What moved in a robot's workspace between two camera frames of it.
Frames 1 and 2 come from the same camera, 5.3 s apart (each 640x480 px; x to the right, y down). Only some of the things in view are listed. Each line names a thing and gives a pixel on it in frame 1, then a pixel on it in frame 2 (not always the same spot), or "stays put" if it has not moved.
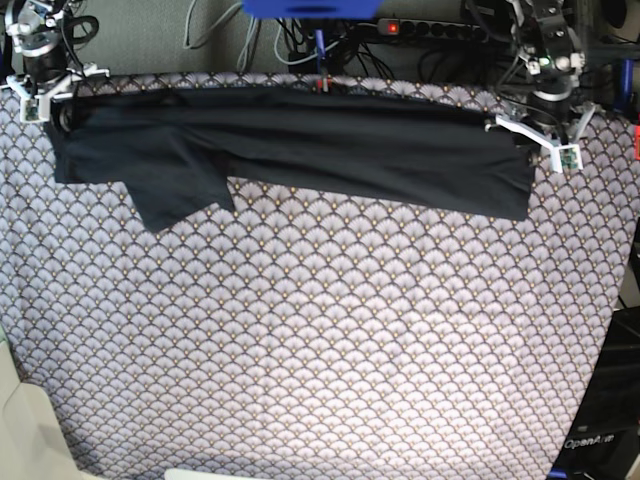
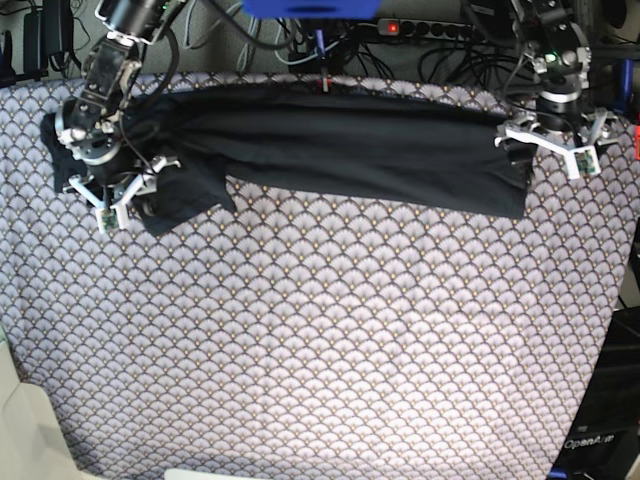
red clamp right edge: x=637 y=142 stays put
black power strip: x=400 y=27 stays put
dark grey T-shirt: x=189 y=154 stays put
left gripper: x=43 y=68 to x=94 y=138
